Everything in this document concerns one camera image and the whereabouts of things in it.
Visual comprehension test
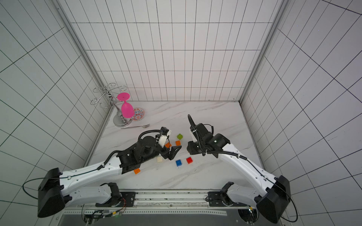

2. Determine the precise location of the silver wire glass rack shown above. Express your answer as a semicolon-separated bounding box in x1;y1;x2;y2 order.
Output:
90;83;132;128

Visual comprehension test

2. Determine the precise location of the patterned small bowl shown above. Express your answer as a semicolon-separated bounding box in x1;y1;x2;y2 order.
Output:
131;108;145;121

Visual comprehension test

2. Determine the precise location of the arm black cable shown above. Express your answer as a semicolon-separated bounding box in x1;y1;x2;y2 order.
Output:
22;129;163;201
187;114;299;223

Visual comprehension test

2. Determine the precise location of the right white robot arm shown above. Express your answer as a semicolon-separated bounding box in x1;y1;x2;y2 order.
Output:
187;121;292;224

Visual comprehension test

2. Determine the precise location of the silver fork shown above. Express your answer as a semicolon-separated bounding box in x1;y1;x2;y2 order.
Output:
121;124;150;130

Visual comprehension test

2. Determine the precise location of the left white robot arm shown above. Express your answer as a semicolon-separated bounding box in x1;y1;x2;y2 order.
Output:
37;136;181;218

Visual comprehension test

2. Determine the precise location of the pink plastic wine glass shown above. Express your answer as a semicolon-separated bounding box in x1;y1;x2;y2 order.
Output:
117;92;134;118

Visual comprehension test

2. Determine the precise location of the blue lego brick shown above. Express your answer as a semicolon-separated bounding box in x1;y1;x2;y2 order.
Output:
176;160;182;167

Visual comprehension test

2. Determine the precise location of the cream lego brick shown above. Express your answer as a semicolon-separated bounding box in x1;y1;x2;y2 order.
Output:
157;156;163;163

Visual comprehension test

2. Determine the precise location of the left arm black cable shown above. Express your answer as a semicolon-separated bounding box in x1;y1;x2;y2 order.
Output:
22;129;163;201

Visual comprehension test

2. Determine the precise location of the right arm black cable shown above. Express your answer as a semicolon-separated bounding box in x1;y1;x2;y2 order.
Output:
187;114;299;223

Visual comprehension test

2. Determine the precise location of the aluminium mounting rail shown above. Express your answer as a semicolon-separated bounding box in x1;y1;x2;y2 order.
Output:
56;188;289;217

